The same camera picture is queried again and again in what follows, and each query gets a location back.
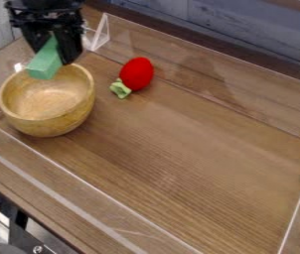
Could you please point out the clear acrylic corner bracket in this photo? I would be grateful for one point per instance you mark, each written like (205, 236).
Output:
(93, 38)

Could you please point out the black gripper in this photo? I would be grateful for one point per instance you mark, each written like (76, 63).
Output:
(57, 15)

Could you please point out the black table leg frame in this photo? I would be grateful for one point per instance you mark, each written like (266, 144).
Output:
(17, 241)

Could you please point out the green rectangular block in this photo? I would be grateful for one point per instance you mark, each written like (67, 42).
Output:
(45, 62)

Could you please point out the blue grey sofa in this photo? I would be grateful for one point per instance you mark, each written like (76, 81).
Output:
(254, 23)

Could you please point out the brown wooden bowl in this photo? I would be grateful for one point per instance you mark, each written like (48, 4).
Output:
(47, 108)

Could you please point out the red plush strawberry toy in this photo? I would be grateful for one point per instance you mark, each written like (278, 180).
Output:
(134, 77)

